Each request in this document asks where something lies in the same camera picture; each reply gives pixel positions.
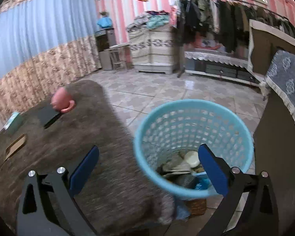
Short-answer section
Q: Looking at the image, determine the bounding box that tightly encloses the shaggy brown carpet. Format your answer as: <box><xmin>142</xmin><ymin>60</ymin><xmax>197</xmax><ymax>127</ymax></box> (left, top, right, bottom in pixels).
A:
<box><xmin>0</xmin><ymin>80</ymin><xmax>175</xmax><ymax>235</ymax></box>

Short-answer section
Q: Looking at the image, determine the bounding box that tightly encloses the light blue plastic basket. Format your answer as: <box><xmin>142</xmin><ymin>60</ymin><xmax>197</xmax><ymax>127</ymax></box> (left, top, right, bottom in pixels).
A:
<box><xmin>133</xmin><ymin>99</ymin><xmax>254</xmax><ymax>200</ymax></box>

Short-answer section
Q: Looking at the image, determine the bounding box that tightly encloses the cloth covered chest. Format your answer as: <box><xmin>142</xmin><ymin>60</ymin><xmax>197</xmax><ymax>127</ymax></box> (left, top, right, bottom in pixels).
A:
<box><xmin>128</xmin><ymin>24</ymin><xmax>180</xmax><ymax>75</ymax></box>

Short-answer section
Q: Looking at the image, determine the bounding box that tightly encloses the blue plastic bag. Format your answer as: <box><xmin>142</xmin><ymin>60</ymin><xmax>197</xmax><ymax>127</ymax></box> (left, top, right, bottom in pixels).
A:
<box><xmin>194</xmin><ymin>172</ymin><xmax>211</xmax><ymax>190</ymax></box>

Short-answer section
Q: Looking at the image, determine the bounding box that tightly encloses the water dispenser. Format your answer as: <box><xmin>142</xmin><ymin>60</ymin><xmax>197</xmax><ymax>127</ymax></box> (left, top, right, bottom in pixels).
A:
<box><xmin>95</xmin><ymin>28</ymin><xmax>117</xmax><ymax>71</ymax></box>

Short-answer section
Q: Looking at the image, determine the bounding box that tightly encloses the teal tissue box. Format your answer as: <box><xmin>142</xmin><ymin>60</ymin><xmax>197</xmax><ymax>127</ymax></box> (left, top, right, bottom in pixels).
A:
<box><xmin>4</xmin><ymin>111</ymin><xmax>23</xmax><ymax>135</ymax></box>

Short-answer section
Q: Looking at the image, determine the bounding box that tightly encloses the pink pig mug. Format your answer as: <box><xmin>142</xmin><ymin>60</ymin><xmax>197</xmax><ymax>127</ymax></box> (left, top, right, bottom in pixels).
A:
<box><xmin>50</xmin><ymin>87</ymin><xmax>76</xmax><ymax>113</ymax></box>

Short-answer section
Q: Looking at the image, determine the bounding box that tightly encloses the black notebook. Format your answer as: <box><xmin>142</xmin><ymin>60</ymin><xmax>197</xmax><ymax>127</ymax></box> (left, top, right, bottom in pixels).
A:
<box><xmin>37</xmin><ymin>104</ymin><xmax>62</xmax><ymax>128</ymax></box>

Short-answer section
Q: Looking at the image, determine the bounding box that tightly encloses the black quilted pouch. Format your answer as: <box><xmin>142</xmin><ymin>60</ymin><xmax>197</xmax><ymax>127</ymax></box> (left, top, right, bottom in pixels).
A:
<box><xmin>174</xmin><ymin>174</ymin><xmax>197</xmax><ymax>189</ymax></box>

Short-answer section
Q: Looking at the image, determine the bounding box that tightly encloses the small folding table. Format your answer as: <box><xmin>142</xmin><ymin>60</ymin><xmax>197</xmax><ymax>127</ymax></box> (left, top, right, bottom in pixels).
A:
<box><xmin>107</xmin><ymin>43</ymin><xmax>131</xmax><ymax>73</ymax></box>

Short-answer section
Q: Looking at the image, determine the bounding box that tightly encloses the clothes rack with garments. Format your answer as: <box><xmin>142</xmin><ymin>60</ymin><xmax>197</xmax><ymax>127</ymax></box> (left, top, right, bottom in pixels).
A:
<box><xmin>170</xmin><ymin>0</ymin><xmax>295</xmax><ymax>73</ymax></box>

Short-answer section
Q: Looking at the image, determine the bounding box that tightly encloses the beige cloth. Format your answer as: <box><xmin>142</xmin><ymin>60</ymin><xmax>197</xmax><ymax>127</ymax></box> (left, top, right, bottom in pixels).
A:
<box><xmin>160</xmin><ymin>155</ymin><xmax>191</xmax><ymax>177</ymax></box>

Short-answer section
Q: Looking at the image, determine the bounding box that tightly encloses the brown wooden board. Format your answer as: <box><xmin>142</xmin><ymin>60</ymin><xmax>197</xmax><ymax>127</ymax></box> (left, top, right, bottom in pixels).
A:
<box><xmin>247</xmin><ymin>20</ymin><xmax>295</xmax><ymax>82</ymax></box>

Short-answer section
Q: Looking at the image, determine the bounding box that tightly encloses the blue patterned sofa cover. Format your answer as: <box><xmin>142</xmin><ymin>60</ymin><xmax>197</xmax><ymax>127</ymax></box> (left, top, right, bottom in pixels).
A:
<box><xmin>259</xmin><ymin>49</ymin><xmax>295</xmax><ymax>158</ymax></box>

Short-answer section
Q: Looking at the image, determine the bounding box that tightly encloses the brown phone case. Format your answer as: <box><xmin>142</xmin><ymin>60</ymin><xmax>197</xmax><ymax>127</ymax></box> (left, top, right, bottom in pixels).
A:
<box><xmin>5</xmin><ymin>134</ymin><xmax>27</xmax><ymax>161</ymax></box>

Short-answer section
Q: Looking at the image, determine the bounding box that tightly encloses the pile of folded clothes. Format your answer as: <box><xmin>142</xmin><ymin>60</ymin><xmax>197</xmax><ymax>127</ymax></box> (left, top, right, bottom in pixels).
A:
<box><xmin>126</xmin><ymin>10</ymin><xmax>169</xmax><ymax>32</ymax></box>

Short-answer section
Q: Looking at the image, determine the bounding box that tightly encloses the low tv bench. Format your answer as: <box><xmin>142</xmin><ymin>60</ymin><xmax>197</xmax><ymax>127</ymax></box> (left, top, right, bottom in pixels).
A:
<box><xmin>184</xmin><ymin>50</ymin><xmax>263</xmax><ymax>86</ymax></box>

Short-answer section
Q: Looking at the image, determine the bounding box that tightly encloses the blue floral curtain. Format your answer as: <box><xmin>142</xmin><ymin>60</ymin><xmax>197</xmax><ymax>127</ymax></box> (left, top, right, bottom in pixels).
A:
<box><xmin>0</xmin><ymin>0</ymin><xmax>101</xmax><ymax>122</ymax></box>

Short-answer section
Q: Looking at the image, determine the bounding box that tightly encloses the blue covered water bottle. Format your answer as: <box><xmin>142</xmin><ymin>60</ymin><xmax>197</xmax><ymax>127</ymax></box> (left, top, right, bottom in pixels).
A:
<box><xmin>97</xmin><ymin>11</ymin><xmax>113</xmax><ymax>29</ymax></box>

